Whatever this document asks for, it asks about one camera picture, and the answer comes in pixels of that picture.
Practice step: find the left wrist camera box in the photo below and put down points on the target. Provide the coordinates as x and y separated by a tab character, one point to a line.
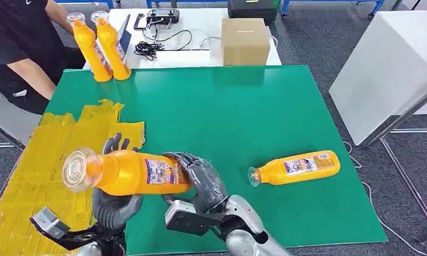
49	222

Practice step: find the blue metal cart frame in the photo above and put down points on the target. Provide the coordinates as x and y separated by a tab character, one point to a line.
376	5
153	2

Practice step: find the person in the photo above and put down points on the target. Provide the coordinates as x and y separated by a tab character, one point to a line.
8	32

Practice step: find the brown cardboard box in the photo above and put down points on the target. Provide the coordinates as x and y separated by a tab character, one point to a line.
245	44

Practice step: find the yellow sheet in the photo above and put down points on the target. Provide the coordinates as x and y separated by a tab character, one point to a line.
40	159

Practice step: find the green table mat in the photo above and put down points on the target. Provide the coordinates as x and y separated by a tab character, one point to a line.
234	116

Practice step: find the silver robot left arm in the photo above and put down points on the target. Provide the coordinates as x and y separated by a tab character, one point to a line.
89	251

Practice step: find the orange drink bottle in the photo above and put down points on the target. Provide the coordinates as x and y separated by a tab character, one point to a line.
326	169
128	173
88	46
111	42

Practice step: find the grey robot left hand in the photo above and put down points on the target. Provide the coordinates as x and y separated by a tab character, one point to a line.
112	210

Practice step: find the white side table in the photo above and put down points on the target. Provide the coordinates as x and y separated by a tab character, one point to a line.
383	70

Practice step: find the blue tablet computer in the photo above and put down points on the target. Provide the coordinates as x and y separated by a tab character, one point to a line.
125	37

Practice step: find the black equipment case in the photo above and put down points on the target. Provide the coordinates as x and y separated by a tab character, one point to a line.
252	12

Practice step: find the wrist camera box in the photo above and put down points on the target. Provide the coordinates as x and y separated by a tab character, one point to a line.
49	222
185	221

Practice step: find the black handheld controller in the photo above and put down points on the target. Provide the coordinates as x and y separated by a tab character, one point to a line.
162	17

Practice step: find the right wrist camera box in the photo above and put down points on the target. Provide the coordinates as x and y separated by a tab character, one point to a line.
185	221

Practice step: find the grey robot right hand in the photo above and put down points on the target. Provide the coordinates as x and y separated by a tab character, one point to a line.
206	180

